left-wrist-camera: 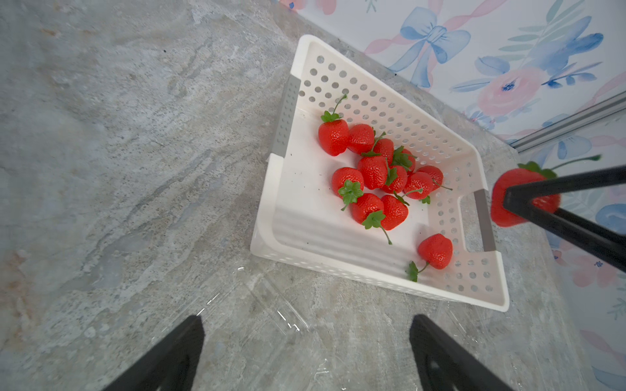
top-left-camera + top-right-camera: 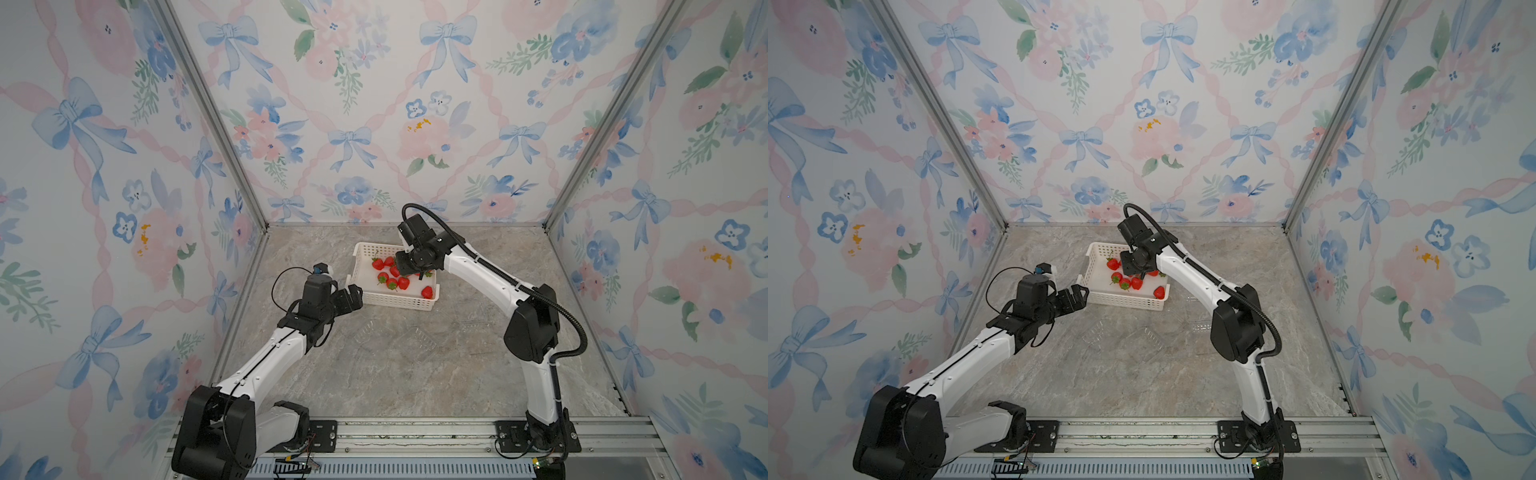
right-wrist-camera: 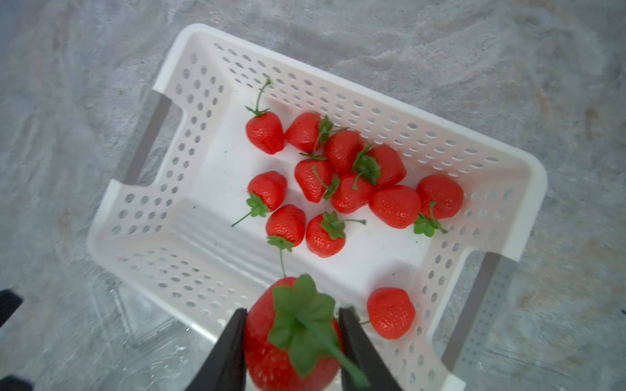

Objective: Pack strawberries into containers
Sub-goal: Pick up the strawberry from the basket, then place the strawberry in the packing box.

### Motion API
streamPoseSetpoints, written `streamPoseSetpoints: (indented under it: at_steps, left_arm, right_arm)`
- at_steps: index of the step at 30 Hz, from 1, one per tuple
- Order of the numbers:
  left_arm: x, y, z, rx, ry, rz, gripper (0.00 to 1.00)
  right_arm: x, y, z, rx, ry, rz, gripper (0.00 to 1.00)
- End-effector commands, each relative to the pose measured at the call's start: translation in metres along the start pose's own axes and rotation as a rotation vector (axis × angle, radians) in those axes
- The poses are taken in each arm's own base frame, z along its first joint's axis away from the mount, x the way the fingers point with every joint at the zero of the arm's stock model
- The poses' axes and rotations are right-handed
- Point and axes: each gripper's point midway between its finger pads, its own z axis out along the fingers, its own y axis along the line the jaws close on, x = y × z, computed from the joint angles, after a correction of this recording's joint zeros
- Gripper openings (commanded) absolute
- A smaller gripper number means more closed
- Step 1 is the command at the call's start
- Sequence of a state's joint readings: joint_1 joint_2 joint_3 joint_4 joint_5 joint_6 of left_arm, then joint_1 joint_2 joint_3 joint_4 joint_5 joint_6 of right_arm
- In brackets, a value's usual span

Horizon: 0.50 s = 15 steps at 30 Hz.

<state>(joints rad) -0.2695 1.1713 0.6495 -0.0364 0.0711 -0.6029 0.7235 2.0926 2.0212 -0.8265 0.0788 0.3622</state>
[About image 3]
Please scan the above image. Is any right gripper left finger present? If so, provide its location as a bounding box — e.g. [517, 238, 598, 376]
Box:
[185, 308, 247, 391]

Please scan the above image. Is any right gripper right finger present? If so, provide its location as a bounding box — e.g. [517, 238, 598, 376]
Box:
[338, 308, 401, 391]

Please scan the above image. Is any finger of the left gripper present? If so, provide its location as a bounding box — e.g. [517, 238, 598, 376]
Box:
[0, 289, 24, 327]

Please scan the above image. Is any strawberry front with stem down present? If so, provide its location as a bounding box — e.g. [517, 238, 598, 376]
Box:
[266, 205, 306, 277]

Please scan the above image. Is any white perforated plastic basket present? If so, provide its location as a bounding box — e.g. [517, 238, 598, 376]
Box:
[87, 24, 548, 390]

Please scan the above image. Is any clear plastic clamshell container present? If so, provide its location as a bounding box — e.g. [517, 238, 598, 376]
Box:
[87, 283, 214, 390]

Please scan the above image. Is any strawberry centre cluster right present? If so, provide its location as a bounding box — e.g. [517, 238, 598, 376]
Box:
[330, 173, 377, 214]

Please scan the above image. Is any strawberry row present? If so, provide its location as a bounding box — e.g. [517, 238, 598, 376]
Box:
[352, 144, 407, 189]
[323, 130, 365, 174]
[285, 112, 322, 154]

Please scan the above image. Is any strawberry with upright stem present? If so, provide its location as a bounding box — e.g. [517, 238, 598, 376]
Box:
[246, 78, 285, 155]

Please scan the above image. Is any strawberry lone near wall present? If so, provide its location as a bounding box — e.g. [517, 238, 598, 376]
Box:
[347, 287, 417, 340]

